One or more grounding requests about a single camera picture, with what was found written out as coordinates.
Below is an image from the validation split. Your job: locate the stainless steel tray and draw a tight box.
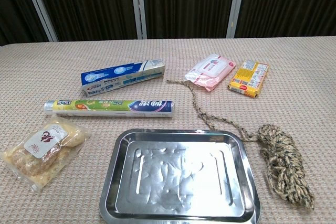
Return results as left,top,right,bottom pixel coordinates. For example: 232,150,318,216
99,129,262,224

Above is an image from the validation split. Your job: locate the bagged bread with white label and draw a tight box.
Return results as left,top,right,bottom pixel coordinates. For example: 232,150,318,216
0,116,91,191

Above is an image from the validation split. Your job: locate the pink wet wipes pack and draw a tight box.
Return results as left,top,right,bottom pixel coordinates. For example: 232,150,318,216
184,54,237,92

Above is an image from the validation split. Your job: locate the blue white toothpaste box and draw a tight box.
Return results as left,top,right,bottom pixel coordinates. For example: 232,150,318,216
80,58,166,97

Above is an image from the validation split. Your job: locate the cling film roll box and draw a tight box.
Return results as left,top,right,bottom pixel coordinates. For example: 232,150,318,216
43,99,175,118

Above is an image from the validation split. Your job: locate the yellow snack package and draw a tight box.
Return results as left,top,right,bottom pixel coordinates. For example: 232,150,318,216
227,60,269,99

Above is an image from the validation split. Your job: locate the patterned beige tablecloth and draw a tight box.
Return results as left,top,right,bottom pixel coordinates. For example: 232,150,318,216
0,37,336,224

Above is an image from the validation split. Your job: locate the grey partition post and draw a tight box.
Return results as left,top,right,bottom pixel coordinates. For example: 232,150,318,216
20,0,59,42
129,0,148,40
225,0,248,38

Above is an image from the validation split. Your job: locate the camouflage braided rope bundle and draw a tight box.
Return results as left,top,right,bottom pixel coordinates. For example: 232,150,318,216
166,79,316,211

